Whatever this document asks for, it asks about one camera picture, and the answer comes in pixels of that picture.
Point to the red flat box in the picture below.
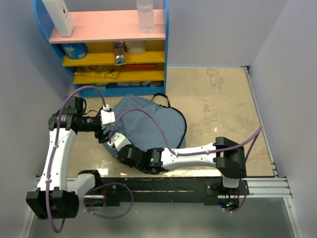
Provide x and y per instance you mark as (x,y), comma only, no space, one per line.
(141,65)

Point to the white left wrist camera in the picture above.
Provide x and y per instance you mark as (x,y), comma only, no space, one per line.
(107,116)

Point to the blue shelf unit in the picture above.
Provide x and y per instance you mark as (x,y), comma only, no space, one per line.
(99,30)

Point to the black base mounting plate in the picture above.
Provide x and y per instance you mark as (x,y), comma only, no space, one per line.
(116,192)

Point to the yellow snack bag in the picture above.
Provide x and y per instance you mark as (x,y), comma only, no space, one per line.
(98,71)

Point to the clear plastic water bottle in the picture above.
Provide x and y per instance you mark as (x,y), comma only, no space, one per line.
(145,10)

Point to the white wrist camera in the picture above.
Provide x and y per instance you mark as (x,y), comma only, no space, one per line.
(107,116)
(118,141)

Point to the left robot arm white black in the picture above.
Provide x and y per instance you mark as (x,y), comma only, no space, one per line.
(54,196)

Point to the blue fabric backpack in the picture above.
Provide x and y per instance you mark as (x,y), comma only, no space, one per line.
(142,125)

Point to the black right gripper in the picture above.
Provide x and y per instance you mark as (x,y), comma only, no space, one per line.
(132,145)

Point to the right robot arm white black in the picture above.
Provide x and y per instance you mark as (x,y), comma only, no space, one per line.
(225,155)

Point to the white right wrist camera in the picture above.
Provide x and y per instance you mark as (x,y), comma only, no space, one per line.
(118,141)

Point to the white rectangular box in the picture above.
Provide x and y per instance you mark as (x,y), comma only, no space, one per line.
(60,16)

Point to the blue round tin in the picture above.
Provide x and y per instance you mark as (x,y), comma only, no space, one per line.
(75,51)

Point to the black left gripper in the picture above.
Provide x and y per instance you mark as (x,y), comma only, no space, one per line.
(100,135)

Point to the aluminium frame rail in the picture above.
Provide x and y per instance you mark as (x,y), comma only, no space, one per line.
(257,187)

